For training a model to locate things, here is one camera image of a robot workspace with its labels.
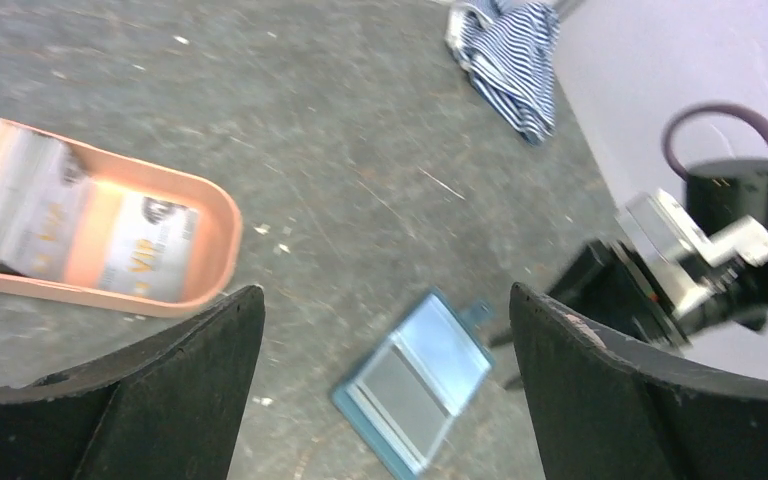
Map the pink oval tray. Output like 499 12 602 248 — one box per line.
0 119 243 317

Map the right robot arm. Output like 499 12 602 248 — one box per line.
547 159 768 353

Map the blue striped cloth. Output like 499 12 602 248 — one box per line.
444 0 560 145

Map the black credit card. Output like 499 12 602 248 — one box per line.
358 345 450 463

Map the stack of credit cards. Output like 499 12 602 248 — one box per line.
0 118 93 280

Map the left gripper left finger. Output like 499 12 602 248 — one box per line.
0 285 266 479

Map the white VIP card in tray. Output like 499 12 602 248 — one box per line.
97 191 200 302

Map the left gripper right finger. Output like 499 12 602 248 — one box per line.
509 283 768 479

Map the teal card holder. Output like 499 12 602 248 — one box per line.
331 287 495 479

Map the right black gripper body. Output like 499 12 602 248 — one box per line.
545 239 689 351

